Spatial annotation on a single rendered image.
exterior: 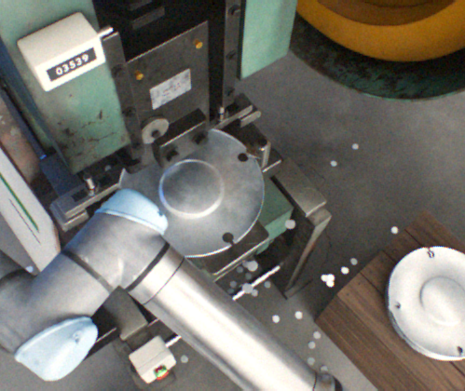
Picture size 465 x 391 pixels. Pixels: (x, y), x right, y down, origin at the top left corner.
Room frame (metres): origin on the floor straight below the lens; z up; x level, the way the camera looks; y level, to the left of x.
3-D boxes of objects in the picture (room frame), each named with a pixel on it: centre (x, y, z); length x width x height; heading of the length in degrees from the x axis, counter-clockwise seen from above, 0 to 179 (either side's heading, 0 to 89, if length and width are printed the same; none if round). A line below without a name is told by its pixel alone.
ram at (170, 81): (0.52, 0.13, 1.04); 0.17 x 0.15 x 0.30; 40
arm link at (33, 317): (0.12, 0.19, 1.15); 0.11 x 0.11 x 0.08; 58
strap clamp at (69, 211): (0.45, 0.29, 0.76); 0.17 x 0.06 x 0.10; 130
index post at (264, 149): (0.57, -0.06, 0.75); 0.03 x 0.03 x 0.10; 40
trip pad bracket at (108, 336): (0.18, 0.25, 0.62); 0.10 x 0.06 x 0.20; 130
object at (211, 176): (0.46, 0.08, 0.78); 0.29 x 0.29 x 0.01
